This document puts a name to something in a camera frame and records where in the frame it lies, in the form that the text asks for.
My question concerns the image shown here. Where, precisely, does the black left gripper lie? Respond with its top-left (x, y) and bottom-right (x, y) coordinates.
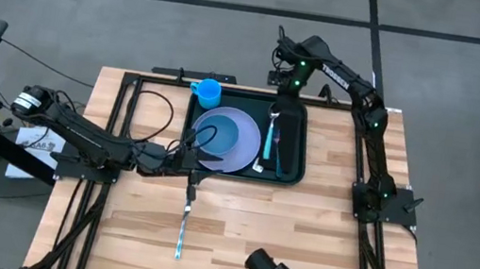
top-left (162, 141), bottom-right (205, 204)

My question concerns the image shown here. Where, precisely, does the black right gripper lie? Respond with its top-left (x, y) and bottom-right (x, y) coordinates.
top-left (273, 66), bottom-right (313, 119)

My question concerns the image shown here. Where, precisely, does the black napkin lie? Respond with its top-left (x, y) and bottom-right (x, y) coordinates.
top-left (262, 106), bottom-right (306, 177)

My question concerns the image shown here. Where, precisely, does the spoon with teal handle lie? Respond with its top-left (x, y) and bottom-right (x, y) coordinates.
top-left (260, 103), bottom-right (283, 162)

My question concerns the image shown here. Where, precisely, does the knife with patterned teal handle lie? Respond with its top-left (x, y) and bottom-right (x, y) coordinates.
top-left (174, 196), bottom-right (193, 261)

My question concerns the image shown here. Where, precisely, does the lavender round plate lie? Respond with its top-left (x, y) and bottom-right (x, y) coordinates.
top-left (186, 101), bottom-right (267, 179)

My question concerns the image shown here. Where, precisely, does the blue bowl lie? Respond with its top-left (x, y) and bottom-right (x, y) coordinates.
top-left (197, 112), bottom-right (242, 160)

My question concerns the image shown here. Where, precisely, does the white printed label card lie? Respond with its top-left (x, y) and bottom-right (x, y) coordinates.
top-left (251, 156), bottom-right (267, 175)

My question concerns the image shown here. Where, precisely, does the bright blue cup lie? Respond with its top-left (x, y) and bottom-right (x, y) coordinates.
top-left (186, 75), bottom-right (225, 111)

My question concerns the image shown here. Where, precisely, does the dark green serving tray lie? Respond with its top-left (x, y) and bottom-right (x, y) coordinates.
top-left (175, 81), bottom-right (317, 190)

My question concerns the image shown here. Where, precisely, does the black bar at table edge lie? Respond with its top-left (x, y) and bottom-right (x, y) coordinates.
top-left (151, 62), bottom-right (240, 87)

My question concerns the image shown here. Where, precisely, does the white paper sheet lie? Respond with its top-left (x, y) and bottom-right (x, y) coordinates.
top-left (4, 122), bottom-right (69, 187)

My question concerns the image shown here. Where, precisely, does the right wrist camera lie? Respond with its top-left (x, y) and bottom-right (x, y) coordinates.
top-left (266, 66), bottom-right (290, 89)

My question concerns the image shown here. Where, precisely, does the black triangular bracket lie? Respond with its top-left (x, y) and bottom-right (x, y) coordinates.
top-left (318, 83), bottom-right (339, 103)

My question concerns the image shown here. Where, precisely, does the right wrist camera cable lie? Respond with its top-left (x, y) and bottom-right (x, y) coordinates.
top-left (271, 25), bottom-right (305, 76)

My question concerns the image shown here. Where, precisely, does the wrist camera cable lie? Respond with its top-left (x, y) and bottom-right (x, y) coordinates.
top-left (123, 87), bottom-right (223, 160)
top-left (271, 25), bottom-right (305, 76)

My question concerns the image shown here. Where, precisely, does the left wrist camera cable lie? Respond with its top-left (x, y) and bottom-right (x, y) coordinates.
top-left (123, 87), bottom-right (223, 160)

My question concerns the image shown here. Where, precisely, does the black table frame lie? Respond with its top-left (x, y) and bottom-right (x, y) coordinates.
top-left (26, 59), bottom-right (454, 269)

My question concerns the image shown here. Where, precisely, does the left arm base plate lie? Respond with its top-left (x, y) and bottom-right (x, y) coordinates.
top-left (53, 144), bottom-right (124, 187)

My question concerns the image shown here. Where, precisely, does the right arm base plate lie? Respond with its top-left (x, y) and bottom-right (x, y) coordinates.
top-left (347, 179), bottom-right (426, 231)

